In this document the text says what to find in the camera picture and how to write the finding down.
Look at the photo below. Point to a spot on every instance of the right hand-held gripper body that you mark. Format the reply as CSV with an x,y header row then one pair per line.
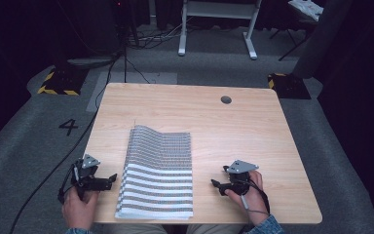
x,y
238,182

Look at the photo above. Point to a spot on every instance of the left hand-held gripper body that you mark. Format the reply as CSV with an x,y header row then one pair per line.
x,y
86,182

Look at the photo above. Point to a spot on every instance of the stack of striped placemats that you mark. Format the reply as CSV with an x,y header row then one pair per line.
x,y
159,175

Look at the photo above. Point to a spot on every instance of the person's right hand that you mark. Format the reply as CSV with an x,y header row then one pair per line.
x,y
254,201

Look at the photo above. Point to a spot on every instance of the person's left hand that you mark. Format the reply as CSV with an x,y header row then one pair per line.
x,y
78,211

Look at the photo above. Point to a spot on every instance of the person's beige trouser legs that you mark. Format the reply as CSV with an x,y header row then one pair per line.
x,y
162,229

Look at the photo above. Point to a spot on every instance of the grey floor plate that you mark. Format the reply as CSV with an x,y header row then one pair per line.
x,y
162,78

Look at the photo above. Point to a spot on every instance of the grey stand base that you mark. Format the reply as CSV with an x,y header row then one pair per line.
x,y
89,61

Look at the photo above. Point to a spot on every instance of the black stand pole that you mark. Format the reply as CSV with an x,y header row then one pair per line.
x,y
123,29

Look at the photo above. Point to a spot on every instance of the black chair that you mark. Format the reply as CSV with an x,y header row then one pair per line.
x,y
297,34

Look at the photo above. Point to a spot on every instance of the grey curtain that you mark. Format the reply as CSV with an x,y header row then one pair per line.
x,y
324,39

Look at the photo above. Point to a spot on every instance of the white cloth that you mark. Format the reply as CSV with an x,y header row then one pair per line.
x,y
306,8

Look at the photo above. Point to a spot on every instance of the black yellow striped base plate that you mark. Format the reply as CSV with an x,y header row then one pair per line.
x,y
63,81
289,86

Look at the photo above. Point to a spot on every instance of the white desk frame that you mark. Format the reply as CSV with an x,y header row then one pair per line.
x,y
219,9

